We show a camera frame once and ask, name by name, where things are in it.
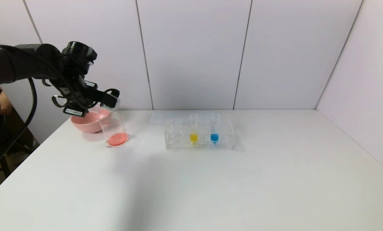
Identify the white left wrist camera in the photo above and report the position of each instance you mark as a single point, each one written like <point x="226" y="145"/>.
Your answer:
<point x="73" y="111"/>

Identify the test tube with red pigment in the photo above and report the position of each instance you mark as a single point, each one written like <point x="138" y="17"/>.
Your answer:
<point x="112" y="104"/>

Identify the clear glass beaker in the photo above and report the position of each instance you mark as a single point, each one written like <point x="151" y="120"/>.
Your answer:
<point x="117" y="138"/>

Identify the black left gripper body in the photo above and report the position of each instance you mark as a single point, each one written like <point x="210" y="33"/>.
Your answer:
<point x="73" y="111"/>

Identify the clear acrylic test tube rack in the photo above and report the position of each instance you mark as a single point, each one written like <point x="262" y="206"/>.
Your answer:
<point x="223" y="142"/>

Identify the dark chair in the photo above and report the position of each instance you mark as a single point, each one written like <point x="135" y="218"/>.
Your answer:
<point x="5" y="141"/>

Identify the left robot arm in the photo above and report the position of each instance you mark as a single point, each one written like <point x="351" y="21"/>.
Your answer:
<point x="21" y="62"/>

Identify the bystander forearm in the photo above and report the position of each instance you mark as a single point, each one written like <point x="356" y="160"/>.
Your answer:
<point x="2" y="106"/>

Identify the test tube with yellow pigment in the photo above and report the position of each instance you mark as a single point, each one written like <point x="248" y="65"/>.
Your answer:
<point x="193" y="138"/>

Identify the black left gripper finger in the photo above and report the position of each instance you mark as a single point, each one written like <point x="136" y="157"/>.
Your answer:
<point x="89" y="111"/>
<point x="112" y="91"/>

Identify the pink bowl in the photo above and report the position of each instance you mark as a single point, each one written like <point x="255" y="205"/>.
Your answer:
<point x="85" y="123"/>

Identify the test tube with blue pigment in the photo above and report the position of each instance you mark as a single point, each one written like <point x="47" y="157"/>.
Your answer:
<point x="214" y="137"/>

